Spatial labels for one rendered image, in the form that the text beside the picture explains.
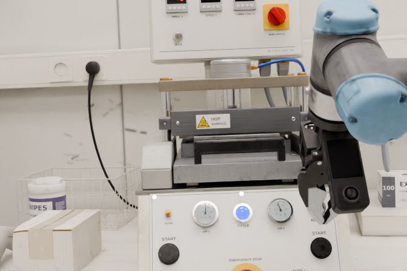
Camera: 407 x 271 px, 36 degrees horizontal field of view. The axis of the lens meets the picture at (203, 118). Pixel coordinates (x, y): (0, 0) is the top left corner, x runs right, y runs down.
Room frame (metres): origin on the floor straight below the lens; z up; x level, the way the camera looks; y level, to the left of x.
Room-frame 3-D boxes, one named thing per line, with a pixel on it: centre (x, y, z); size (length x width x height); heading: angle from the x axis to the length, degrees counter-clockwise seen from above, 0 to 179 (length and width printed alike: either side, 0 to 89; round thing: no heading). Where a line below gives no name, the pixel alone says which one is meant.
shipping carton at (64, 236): (1.26, 0.30, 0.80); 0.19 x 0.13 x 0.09; 169
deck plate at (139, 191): (1.25, -0.06, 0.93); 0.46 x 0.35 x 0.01; 0
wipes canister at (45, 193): (1.43, 0.36, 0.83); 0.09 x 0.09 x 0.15
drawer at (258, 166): (1.17, -0.06, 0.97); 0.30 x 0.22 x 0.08; 0
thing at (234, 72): (1.25, -0.08, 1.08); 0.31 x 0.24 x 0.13; 90
